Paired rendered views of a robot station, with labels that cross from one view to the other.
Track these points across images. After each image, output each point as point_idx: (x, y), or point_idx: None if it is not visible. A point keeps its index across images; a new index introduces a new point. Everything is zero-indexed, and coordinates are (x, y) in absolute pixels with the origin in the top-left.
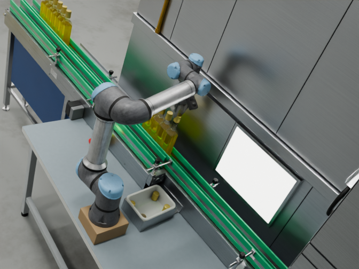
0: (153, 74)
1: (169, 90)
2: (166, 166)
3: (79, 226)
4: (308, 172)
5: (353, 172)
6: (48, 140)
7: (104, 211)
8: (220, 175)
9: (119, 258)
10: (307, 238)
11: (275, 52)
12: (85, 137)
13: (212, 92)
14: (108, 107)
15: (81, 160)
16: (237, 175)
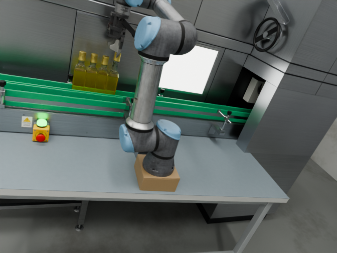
0: (34, 36)
1: (172, 8)
2: None
3: (150, 193)
4: (224, 40)
5: (248, 24)
6: (0, 171)
7: (173, 155)
8: None
9: (190, 181)
10: (225, 85)
11: None
12: (22, 142)
13: (128, 19)
14: (179, 39)
15: (128, 132)
16: (171, 76)
